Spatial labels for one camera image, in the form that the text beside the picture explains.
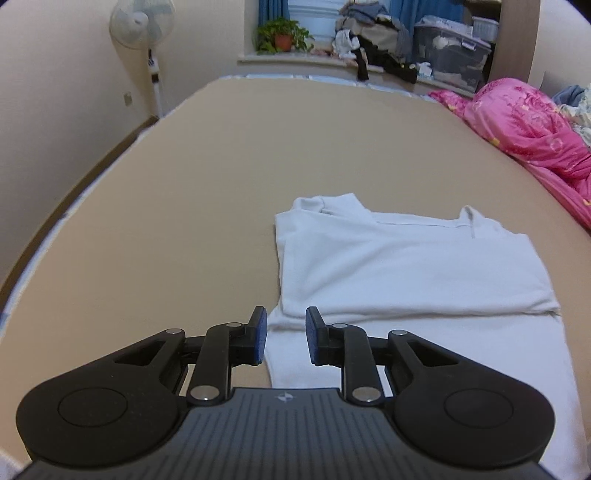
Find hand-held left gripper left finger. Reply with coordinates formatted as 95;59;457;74
111;306;267;406

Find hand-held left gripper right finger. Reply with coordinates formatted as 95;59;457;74
305;307;467;406

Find white shirt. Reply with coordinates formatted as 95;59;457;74
264;193;581;480

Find pile of clothes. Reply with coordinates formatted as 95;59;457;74
332;0;419;84

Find potted green plant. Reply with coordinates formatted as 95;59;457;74
254;18;315;55

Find pink floral quilt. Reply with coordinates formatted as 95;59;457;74
427;78;591;232

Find clear plastic storage box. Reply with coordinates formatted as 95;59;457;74
412;15;493;93

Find blue curtain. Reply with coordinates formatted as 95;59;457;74
390;0;445;29
257;0;290;29

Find white window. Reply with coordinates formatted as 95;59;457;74
288;0;343;20

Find white standing fan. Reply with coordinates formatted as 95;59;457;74
110;0;177;119

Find cream floral quilt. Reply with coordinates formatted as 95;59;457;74
558;88;591;149

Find blue cloth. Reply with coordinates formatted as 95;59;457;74
551;84;585;107

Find white plastic basket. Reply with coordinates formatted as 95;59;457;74
471;16;501;42

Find wooden shelf unit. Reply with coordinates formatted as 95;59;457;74
488;0;544;85

